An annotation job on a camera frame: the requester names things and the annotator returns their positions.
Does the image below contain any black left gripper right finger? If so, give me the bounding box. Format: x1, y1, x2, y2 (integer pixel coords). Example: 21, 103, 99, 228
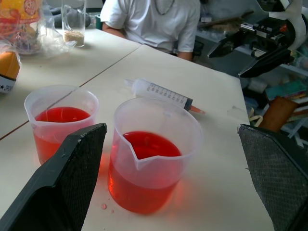
237, 124, 308, 231

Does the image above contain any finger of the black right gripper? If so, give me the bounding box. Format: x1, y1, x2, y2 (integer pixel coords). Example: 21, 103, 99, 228
207, 30, 248, 59
238, 47, 295, 78

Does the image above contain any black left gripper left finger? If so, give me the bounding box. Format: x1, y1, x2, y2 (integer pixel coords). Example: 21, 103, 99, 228
0, 123, 108, 231

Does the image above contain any beaker with red liquid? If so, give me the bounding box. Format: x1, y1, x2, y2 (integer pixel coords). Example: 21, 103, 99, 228
24, 84, 100, 166
107, 97, 203, 215

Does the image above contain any large clear plastic syringe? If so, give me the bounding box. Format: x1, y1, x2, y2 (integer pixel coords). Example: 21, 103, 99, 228
124, 77, 206, 115

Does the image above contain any brown wooden stick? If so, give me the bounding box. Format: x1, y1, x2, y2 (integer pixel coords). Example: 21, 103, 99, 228
197, 10, 255, 28

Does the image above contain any green book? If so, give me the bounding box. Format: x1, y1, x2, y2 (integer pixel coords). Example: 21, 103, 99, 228
265, 80, 308, 101

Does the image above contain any brown cardboard tube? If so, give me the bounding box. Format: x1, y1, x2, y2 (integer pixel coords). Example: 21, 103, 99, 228
259, 96, 299, 132

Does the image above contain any person in white t-shirt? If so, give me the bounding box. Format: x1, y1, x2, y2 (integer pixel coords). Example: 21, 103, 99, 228
100, 0, 202, 62

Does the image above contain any orange rounded object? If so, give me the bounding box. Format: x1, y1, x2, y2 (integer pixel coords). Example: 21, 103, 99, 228
0, 51, 21, 80

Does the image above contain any glass mug with grains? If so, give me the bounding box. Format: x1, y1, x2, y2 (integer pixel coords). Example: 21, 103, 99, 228
61, 0, 87, 48

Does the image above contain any clear plastic bag with snacks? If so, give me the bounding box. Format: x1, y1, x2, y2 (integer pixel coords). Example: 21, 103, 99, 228
0, 0, 71, 59

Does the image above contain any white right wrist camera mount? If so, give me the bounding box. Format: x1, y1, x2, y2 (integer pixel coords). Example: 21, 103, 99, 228
256, 0, 308, 51

